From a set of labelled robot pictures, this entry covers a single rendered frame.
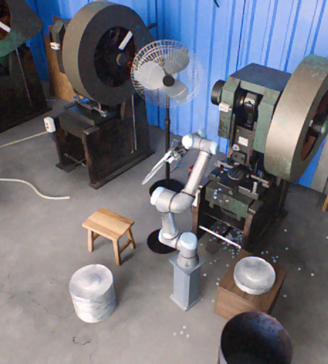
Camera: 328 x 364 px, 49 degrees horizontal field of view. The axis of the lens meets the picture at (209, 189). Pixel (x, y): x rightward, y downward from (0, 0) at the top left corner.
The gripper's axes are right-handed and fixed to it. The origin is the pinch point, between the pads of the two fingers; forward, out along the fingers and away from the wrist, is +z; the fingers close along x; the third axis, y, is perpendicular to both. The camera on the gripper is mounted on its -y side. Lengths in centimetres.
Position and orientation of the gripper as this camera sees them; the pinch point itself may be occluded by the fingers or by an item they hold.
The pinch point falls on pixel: (166, 158)
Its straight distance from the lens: 244.1
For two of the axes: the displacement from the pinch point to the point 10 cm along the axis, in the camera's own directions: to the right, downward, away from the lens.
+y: -1.3, 6.2, -7.8
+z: -7.5, 4.5, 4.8
